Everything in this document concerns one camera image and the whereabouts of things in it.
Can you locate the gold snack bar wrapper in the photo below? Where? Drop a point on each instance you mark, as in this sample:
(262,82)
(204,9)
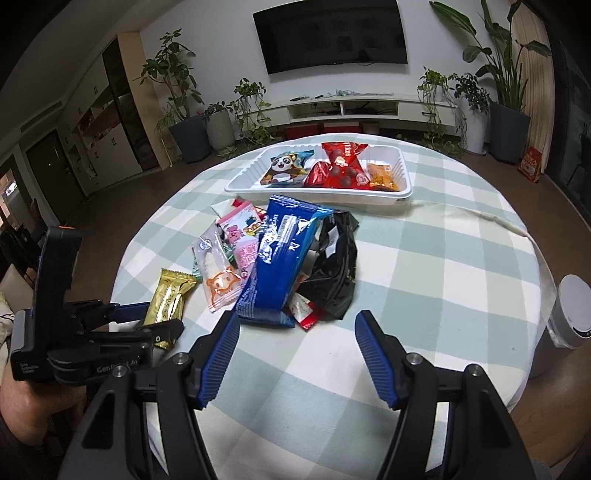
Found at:
(167,302)

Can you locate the trailing vine plant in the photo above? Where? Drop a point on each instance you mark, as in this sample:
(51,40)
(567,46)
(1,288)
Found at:
(254,125)
(436,113)

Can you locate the clear white pastry packet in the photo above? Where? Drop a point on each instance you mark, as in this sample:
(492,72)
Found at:
(222,283)

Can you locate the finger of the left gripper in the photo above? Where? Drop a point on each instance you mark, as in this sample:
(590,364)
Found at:
(128,312)
(162,335)

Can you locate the blue panda snack bag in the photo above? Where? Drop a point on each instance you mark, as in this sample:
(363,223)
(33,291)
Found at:
(287,169)

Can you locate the trailing vine plant right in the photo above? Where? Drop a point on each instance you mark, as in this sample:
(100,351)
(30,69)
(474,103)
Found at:
(436,113)

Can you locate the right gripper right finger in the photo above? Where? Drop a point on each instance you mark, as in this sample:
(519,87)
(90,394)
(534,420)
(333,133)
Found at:
(383,355)

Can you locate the plant in white pot left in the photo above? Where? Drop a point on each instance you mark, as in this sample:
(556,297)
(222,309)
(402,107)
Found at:
(218,126)

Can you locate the white plastic tray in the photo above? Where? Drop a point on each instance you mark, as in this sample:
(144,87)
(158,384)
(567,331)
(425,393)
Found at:
(247,182)

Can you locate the plant in white pot right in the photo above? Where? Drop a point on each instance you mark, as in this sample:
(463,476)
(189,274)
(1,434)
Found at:
(474,104)

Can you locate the tall plant dark pot left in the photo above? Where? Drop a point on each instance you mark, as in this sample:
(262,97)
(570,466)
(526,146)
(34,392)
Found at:
(169,68)

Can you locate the red gift bag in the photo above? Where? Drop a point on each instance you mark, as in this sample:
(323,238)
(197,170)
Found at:
(531,165)

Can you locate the white cabinet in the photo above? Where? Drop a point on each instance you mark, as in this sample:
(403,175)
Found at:
(93,129)

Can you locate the person left hand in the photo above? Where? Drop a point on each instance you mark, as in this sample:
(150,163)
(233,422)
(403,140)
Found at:
(26,409)

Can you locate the trailing vine plant left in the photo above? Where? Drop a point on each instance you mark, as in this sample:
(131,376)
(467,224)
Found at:
(254,125)

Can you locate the white tv console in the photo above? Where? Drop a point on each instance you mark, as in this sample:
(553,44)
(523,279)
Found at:
(357,107)

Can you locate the large leaf plant dark pot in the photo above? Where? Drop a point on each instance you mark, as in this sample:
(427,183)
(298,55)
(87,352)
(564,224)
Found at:
(503,62)

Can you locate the red storage box left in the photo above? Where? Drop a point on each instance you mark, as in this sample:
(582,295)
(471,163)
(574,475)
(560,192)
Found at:
(301,130)

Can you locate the white red snack bag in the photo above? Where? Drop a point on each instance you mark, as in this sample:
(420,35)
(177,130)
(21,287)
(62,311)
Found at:
(227,206)

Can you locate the blue cookie packet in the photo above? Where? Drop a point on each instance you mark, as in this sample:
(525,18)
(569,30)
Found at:
(283,244)

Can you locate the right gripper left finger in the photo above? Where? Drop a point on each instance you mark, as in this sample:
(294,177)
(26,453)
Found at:
(210,356)

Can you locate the wall mounted black television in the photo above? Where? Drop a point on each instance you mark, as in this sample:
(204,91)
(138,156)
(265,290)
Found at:
(307,34)

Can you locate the red white candy packet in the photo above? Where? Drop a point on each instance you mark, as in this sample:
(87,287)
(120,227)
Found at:
(304,312)

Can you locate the black snack bag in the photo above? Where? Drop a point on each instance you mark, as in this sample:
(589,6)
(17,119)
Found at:
(332,281)

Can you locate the red storage box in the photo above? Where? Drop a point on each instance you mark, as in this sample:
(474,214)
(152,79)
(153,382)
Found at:
(301,130)
(342,127)

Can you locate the plant in white pot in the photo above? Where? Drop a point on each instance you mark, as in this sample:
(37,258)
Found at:
(218,126)
(474,104)

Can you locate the white round bin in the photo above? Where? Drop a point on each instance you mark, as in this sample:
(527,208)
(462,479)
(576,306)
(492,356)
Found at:
(569,324)

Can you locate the small red snack packet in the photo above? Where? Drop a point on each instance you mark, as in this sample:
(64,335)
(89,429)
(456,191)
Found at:
(318,175)

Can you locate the red chocolate ball bag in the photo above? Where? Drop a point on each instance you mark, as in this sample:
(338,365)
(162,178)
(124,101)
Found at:
(345,169)

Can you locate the pink lollipop bag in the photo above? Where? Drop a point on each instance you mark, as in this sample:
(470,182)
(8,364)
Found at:
(241,230)

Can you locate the red storage box right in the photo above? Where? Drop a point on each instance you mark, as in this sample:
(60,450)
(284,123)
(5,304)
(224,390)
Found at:
(342,127)

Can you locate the orange snack bar wrapper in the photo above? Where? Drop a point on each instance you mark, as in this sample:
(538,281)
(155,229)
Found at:
(381,177)

